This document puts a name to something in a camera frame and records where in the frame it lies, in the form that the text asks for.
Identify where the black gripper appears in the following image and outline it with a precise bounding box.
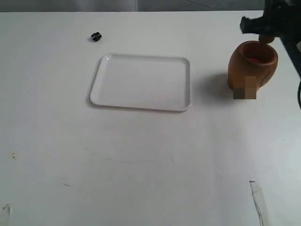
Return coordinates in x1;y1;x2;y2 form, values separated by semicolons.
239;16;286;37

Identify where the brown wooden pestle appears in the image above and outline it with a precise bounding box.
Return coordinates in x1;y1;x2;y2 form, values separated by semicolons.
259;34;275;44

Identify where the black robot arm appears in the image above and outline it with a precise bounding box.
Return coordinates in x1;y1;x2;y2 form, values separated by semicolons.
240;0;301;74

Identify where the wooden mortar bowl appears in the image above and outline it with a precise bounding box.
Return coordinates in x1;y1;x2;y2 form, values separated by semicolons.
228;40;278;99

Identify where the white rectangular plastic tray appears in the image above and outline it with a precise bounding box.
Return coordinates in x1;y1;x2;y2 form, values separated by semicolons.
89;53;191;112

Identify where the clear tape strip right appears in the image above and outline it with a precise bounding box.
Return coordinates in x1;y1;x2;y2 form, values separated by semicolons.
249;181;272;226

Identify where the small black plastic part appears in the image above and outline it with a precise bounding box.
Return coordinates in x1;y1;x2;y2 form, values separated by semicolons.
90;32;102;42

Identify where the clear tape piece left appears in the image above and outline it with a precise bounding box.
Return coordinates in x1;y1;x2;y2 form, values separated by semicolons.
0;204;11;226

